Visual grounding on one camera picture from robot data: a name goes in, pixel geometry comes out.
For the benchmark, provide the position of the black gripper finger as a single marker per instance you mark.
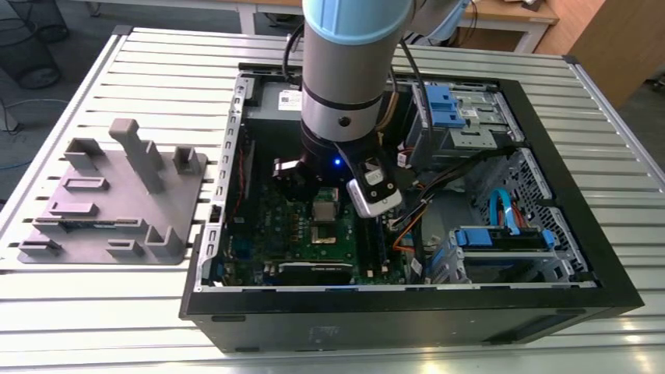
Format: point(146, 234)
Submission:
point(291, 183)

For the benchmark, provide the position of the silver CPU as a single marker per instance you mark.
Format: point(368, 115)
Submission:
point(325, 211)

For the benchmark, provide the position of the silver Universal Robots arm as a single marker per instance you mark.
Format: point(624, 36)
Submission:
point(348, 78)

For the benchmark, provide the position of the CPU socket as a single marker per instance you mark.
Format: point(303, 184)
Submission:
point(324, 233)

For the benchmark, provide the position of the green motherboard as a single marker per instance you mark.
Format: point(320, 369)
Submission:
point(280, 241)

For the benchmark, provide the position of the white power supply label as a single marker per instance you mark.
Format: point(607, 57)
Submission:
point(290, 102)

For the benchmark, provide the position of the grey power supply unit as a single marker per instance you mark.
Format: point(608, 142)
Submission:
point(267, 101)

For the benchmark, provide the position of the black RAM slot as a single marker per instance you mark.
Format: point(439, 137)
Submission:
point(380, 249)
point(368, 249)

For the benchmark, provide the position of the black graphics card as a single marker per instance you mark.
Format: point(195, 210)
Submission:
point(312, 274)

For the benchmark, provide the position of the blue plastic drive latch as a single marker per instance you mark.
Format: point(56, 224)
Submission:
point(441, 105)

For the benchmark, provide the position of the grey metal drive cage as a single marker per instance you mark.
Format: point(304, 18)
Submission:
point(468, 144)

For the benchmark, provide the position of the grey plastic parts rack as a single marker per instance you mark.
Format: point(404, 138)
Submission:
point(119, 202)

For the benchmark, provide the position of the hard disk in blue carrier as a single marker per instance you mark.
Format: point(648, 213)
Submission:
point(472, 237)

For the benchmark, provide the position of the black open PC case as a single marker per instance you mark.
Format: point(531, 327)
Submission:
point(364, 323)

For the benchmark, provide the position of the white framed desk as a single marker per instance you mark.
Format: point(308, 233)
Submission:
point(246, 21)

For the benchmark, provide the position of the green RAM stick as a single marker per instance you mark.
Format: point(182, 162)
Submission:
point(88, 225)

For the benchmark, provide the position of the wooden desk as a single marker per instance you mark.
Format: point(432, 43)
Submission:
point(520, 15)

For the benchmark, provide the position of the black mesh bin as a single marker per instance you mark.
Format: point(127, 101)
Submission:
point(31, 58)

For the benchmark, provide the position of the wooden cabinet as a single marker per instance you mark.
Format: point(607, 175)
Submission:
point(613, 46)

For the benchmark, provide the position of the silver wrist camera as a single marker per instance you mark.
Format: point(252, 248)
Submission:
point(379, 202)

